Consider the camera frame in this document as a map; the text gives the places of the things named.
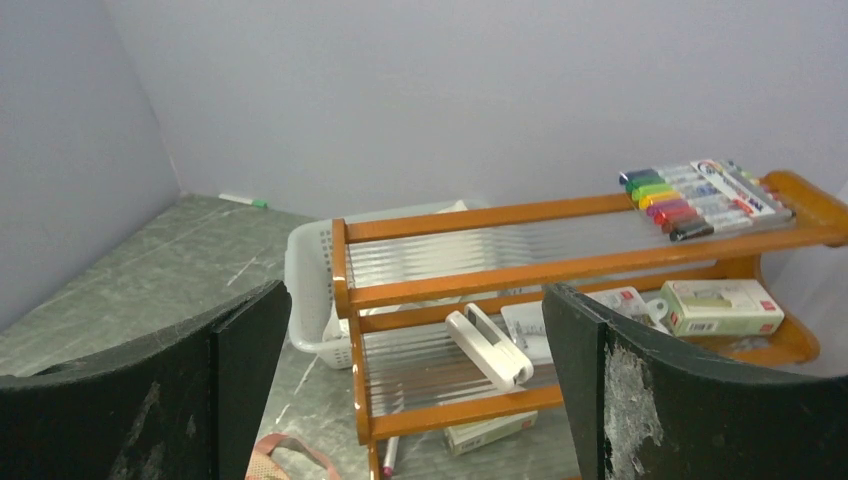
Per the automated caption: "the white stapler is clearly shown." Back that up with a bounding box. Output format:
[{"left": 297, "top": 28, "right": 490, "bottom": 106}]
[{"left": 444, "top": 303, "right": 535, "bottom": 392}]

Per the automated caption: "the pink capped white marker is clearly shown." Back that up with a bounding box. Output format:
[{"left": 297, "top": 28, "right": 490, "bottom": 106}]
[{"left": 382, "top": 436, "right": 400, "bottom": 479}]

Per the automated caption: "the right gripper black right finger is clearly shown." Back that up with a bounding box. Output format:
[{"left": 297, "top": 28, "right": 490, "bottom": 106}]
[{"left": 542, "top": 283, "right": 847, "bottom": 479}]

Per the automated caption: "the floral mesh laundry bag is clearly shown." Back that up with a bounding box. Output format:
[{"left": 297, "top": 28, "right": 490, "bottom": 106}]
[{"left": 245, "top": 433, "right": 341, "bottom": 480}]

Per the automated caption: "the white plastic basket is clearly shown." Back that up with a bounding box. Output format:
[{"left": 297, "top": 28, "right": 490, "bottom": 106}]
[{"left": 285, "top": 219, "right": 497, "bottom": 370}]

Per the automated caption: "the clear packaged item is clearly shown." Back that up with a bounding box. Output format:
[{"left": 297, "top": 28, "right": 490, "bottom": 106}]
[{"left": 501, "top": 286, "right": 671, "bottom": 364}]

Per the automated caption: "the flat box under rack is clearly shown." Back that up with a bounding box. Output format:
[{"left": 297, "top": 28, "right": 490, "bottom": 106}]
[{"left": 444, "top": 411, "right": 538, "bottom": 456}]

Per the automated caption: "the pack of coloured markers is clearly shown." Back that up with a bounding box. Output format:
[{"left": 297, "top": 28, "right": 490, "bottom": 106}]
[{"left": 618, "top": 159, "right": 796, "bottom": 243}]

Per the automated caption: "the white green small box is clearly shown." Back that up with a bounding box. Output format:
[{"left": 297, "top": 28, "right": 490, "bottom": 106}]
[{"left": 660, "top": 279, "right": 785, "bottom": 337}]

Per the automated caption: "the orange wooden shelf rack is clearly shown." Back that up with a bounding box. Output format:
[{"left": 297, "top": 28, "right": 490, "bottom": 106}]
[{"left": 332, "top": 170, "right": 847, "bottom": 478}]

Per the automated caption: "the green capped white marker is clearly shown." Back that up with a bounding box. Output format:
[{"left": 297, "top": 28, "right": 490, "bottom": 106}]
[{"left": 218, "top": 194, "right": 268, "bottom": 209}]

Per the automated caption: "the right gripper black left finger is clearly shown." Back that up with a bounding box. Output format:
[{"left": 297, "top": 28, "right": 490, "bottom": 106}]
[{"left": 1, "top": 280, "right": 292, "bottom": 479}]

